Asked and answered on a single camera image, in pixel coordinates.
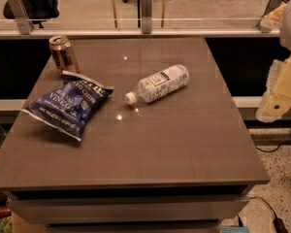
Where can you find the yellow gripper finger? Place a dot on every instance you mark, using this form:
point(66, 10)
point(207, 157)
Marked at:
point(276, 100)

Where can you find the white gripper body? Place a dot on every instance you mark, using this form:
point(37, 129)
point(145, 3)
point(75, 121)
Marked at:
point(272, 20)

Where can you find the clear plastic water bottle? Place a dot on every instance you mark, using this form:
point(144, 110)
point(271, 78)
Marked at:
point(158, 85)

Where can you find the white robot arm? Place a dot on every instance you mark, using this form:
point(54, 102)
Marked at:
point(285, 28)

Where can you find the brown aluminium drink can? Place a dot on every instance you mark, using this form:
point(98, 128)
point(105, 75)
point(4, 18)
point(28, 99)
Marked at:
point(63, 54)

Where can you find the blue salt vinegar chip bag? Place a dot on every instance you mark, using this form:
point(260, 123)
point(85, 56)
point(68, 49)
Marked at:
point(70, 107)

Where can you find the glass railing panel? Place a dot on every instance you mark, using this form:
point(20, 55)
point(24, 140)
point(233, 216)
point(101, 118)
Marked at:
point(167, 15)

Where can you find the black office chair left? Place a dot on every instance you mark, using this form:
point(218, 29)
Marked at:
point(40, 11)

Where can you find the grey metal bracket right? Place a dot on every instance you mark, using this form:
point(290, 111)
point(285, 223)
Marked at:
point(270, 7)

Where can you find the grey metal bracket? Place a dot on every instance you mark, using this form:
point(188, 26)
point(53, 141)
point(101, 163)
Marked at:
point(270, 7)
point(24, 24)
point(146, 16)

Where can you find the grey metal bracket centre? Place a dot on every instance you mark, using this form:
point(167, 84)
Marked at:
point(146, 16)

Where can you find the grey metal bracket left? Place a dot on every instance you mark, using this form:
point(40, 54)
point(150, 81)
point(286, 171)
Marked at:
point(24, 24)

